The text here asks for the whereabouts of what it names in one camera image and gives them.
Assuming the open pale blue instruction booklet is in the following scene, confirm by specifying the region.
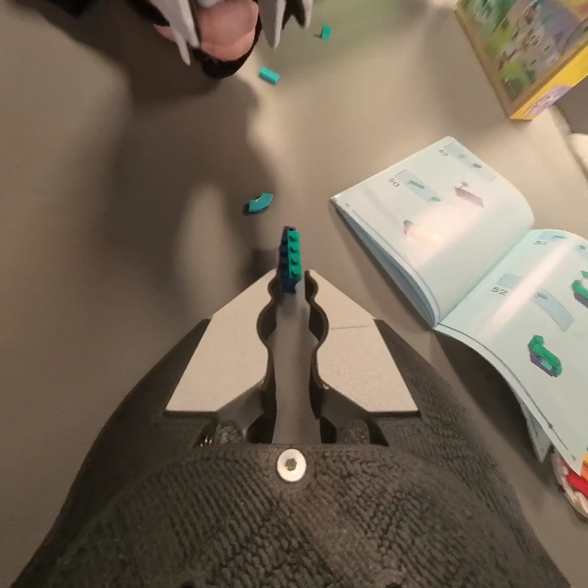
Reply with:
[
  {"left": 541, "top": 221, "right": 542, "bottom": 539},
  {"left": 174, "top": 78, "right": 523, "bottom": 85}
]
[{"left": 331, "top": 136, "right": 588, "bottom": 462}]

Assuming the rainbow coloured lego piece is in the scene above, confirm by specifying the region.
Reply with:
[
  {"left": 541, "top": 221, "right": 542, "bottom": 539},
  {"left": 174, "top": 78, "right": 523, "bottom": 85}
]
[{"left": 550, "top": 450, "right": 588, "bottom": 513}]

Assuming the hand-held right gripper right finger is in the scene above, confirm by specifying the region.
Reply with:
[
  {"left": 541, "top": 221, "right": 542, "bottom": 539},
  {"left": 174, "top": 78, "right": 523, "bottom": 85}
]
[{"left": 304, "top": 270, "right": 420, "bottom": 444}]

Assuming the yellow lego box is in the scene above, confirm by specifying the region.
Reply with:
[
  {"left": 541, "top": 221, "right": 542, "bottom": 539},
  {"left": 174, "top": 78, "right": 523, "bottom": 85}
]
[{"left": 455, "top": 0, "right": 588, "bottom": 121}]

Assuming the person's left hand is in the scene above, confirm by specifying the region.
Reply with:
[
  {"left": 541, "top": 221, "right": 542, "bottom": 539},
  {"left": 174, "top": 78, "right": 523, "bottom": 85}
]
[{"left": 200, "top": 0, "right": 260, "bottom": 62}]

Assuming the blue purple lego assembly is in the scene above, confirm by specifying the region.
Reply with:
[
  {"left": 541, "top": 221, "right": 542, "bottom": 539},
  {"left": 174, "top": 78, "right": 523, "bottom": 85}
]
[{"left": 279, "top": 225, "right": 298, "bottom": 296}]

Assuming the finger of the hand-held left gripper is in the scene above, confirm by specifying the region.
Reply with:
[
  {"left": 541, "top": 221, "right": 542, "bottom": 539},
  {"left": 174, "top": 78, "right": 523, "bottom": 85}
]
[
  {"left": 168, "top": 0, "right": 205, "bottom": 66},
  {"left": 258, "top": 0, "right": 315, "bottom": 50}
]

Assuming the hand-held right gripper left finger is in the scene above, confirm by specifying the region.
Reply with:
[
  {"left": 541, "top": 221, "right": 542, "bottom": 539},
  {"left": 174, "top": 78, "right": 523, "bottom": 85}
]
[{"left": 164, "top": 270, "right": 282, "bottom": 435}]

